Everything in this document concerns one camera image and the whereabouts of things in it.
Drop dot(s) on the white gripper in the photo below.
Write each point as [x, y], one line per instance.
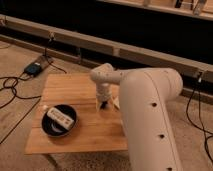
[103, 94]

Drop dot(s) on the black phone-like eraser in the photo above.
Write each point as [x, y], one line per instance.
[103, 105]

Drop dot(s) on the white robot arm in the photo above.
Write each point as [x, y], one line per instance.
[143, 94]

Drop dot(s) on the wooden table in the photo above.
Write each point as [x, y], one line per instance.
[94, 131]

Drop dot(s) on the black round bowl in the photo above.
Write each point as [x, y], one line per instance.
[51, 127]

